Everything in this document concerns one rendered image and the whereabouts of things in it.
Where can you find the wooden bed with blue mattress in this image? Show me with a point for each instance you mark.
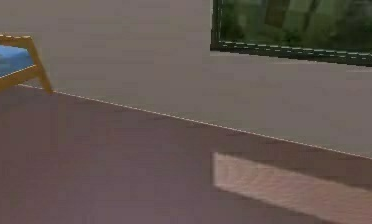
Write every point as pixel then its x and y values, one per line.
pixel 14 61

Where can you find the dark framed window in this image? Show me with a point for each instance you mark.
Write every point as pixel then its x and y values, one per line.
pixel 294 23

